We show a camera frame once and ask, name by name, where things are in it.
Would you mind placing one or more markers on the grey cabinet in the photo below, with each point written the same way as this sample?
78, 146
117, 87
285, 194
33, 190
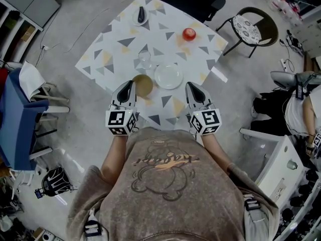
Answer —
30, 1

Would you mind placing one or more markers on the black and white backpack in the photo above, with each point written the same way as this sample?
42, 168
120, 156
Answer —
56, 182

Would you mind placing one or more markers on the brown bowl dish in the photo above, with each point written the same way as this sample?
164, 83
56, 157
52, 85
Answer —
143, 85

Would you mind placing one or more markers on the red apple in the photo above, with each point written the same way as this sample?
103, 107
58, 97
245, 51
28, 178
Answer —
189, 34

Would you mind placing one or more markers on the person's left forearm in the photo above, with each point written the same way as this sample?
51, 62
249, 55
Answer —
115, 154

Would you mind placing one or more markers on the white paper sheet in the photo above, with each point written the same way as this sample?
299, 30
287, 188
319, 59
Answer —
31, 80

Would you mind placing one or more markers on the patterned seat cushion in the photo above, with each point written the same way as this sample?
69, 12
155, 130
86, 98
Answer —
245, 30

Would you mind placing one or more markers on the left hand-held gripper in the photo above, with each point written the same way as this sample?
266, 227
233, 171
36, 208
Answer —
118, 118

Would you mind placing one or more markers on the triangle patterned tablecloth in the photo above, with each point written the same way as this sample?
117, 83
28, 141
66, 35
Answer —
155, 41

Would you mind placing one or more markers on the white shelf unit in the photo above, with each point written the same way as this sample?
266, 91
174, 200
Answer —
15, 31

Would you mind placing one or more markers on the white box cabinet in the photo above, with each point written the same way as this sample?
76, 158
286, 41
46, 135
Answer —
276, 164

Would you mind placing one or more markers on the white stool frame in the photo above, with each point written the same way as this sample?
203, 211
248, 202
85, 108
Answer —
56, 104

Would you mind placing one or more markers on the white power strip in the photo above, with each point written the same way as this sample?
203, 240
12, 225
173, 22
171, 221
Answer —
45, 47

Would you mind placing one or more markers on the large white plate dish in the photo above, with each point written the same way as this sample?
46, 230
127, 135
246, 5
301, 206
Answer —
168, 76

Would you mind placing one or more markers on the small white plate dish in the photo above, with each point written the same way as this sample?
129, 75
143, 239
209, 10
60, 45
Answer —
146, 17

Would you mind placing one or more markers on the clear glass dish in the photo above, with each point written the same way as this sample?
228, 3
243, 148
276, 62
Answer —
145, 59

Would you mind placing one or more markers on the black oblong object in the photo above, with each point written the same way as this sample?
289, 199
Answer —
141, 14

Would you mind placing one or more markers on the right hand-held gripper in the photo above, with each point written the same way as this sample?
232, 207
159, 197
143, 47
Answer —
209, 118

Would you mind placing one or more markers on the person's right forearm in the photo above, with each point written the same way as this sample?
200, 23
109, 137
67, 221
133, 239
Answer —
215, 152

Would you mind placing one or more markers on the person's brown printed shirt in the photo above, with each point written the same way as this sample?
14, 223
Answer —
163, 197

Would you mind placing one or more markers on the brown round-back chair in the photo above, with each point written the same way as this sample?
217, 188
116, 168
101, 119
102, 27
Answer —
268, 26

